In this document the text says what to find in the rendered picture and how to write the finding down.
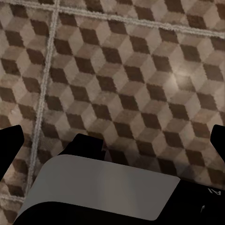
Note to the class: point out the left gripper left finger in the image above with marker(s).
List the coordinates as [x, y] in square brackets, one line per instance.
[11, 140]

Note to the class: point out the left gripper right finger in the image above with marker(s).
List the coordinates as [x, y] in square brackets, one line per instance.
[218, 139]

